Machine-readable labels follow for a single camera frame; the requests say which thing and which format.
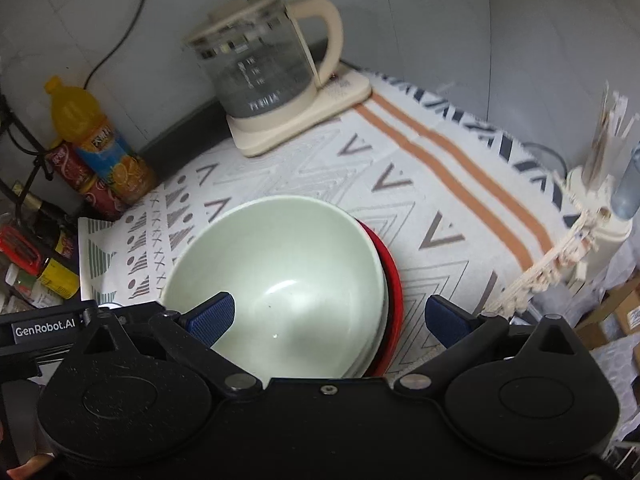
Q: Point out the red bowl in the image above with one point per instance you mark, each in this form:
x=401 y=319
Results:
x=395 y=309

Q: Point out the cardboard box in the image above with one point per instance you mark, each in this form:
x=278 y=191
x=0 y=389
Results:
x=615 y=318

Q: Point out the glass electric kettle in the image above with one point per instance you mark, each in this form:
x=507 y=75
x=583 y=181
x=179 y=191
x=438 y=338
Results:
x=257 y=57

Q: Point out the red drink can lower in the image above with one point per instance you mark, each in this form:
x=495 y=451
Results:
x=102 y=198

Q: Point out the person's left hand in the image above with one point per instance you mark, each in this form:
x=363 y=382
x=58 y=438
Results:
x=24 y=452

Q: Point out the black metal rack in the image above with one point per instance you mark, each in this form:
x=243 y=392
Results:
x=23 y=157

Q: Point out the patterned table cloth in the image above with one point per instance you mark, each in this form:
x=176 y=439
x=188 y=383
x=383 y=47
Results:
x=465 y=210

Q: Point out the orange juice bottle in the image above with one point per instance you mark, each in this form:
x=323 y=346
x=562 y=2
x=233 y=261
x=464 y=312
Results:
x=78 y=118

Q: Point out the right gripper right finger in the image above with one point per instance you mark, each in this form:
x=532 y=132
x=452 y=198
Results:
x=446 y=322

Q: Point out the soy sauce bottle red handle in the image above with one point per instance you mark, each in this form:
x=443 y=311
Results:
x=39 y=243

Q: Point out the red drink can upper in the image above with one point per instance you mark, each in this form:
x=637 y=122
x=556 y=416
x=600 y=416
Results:
x=65 y=161

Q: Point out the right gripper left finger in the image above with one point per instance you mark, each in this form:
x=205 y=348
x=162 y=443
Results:
x=210 y=320

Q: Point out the red drink can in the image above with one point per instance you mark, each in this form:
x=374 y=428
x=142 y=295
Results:
x=102 y=198
x=65 y=161

